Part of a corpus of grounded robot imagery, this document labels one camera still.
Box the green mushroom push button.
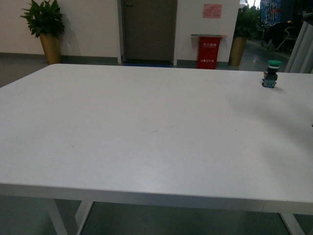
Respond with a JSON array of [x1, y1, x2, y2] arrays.
[[262, 60, 282, 88]]

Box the blue floor mat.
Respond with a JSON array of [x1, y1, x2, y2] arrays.
[[123, 63, 172, 68]]

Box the red fire extinguisher box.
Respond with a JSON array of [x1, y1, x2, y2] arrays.
[[191, 34, 227, 69]]

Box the grey door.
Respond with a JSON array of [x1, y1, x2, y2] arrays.
[[122, 0, 178, 62]]

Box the right potted plant gold pot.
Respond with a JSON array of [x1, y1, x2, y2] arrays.
[[228, 6, 261, 67]]

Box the potted plant gold pot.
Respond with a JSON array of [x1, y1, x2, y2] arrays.
[[21, 0, 66, 65], [228, 6, 261, 67]]

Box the pink paper notice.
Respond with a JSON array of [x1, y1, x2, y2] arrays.
[[202, 4, 223, 19]]

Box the left potted plant gold pot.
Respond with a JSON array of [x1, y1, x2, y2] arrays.
[[21, 0, 66, 65]]

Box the grey curtain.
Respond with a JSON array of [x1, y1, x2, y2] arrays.
[[285, 22, 313, 74]]

